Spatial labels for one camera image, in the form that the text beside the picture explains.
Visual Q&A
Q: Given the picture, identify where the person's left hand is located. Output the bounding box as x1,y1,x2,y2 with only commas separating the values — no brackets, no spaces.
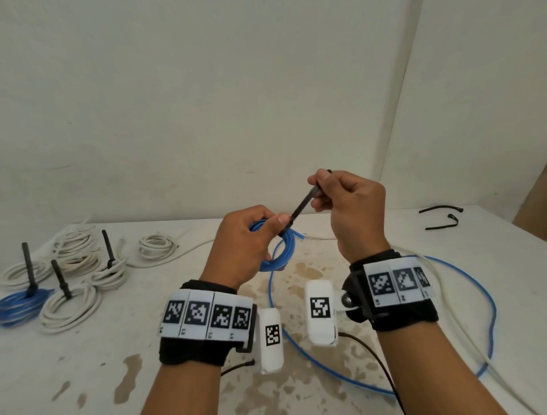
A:
199,205,291,291

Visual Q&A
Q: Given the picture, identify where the person's right hand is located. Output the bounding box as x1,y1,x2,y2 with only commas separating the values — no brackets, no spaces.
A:
307,169,390,264

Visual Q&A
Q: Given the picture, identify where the tangle of white cables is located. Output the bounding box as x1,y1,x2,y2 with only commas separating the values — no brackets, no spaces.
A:
124,233,537,415

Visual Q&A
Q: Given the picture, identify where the thick white cable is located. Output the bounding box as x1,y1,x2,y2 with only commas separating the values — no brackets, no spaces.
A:
137,233,179,262
53,224,97,257
87,252,129,291
39,284,103,334
55,252,101,276
0,258,52,288

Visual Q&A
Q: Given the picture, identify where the grey cable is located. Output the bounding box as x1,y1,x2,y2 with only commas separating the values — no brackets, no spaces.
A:
268,255,497,396

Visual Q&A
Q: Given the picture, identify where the person's right forearm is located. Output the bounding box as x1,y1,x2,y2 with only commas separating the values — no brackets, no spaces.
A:
375,320,509,415

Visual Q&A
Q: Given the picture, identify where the person's left forearm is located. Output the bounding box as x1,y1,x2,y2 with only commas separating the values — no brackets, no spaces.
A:
141,361,223,415

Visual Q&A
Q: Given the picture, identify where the black left wristband with markers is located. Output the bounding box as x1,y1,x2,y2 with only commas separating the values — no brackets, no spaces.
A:
158,280,258,367

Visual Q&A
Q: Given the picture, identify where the black wristband with markers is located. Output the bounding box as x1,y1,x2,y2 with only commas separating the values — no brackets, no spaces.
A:
341,249,440,332
158,280,258,367

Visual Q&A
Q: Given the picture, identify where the black right wristband with markers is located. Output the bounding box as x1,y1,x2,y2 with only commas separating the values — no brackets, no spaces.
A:
341,249,440,332

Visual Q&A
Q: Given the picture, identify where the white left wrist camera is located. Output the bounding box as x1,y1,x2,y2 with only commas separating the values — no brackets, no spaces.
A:
256,307,285,376

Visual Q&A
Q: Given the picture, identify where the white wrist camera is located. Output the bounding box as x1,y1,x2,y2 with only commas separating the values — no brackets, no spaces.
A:
304,280,356,347
256,307,285,376

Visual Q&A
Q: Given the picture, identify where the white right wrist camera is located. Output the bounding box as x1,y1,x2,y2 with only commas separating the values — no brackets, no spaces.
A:
304,280,356,347

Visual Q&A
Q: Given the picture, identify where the black left camera wire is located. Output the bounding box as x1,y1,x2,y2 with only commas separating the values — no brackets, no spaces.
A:
220,359,256,377

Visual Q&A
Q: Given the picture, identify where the black camera wire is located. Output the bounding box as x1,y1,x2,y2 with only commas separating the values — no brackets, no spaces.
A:
337,332,407,415
220,359,256,377

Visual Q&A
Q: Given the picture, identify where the black right camera wire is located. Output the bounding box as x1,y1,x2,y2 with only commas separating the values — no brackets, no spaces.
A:
337,332,407,415

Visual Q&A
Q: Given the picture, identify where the wooden shelf frame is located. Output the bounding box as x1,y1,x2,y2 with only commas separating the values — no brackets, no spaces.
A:
512,162,547,240

